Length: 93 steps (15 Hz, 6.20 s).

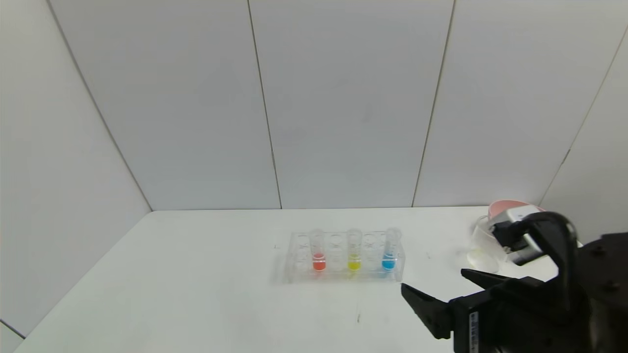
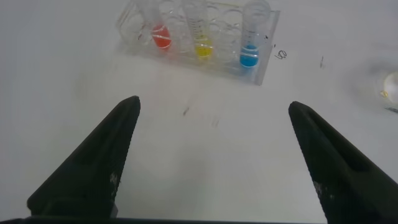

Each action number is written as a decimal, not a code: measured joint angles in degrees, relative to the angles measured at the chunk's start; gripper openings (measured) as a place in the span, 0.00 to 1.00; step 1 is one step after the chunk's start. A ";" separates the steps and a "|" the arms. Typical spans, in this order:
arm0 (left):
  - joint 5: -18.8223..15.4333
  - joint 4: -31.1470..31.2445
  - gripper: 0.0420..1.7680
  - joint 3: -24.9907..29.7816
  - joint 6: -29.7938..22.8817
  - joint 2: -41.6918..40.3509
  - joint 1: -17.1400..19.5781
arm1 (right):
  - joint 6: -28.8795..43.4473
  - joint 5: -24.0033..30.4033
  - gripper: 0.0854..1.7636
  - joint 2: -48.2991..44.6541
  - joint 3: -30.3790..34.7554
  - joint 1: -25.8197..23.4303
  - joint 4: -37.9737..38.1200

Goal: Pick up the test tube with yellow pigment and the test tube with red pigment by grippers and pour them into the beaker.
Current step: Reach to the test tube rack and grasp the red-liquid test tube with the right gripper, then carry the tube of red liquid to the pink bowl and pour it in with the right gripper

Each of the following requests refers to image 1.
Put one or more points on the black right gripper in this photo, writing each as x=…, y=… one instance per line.
x=470, y=321

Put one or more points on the test tube with yellow pigment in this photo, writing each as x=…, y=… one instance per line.
x=353, y=264

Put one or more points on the test tube with red pigment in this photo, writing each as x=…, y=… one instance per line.
x=318, y=264

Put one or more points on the clear glass beaker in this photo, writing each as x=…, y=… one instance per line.
x=483, y=247

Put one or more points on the test tube with blue pigment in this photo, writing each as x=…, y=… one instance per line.
x=388, y=264

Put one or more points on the clear plastic test tube rack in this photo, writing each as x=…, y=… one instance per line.
x=338, y=274

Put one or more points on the pink plastic bowl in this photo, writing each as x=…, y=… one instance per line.
x=500, y=208

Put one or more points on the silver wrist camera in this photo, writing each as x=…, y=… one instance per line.
x=522, y=215

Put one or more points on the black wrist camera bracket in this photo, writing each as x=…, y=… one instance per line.
x=562, y=245

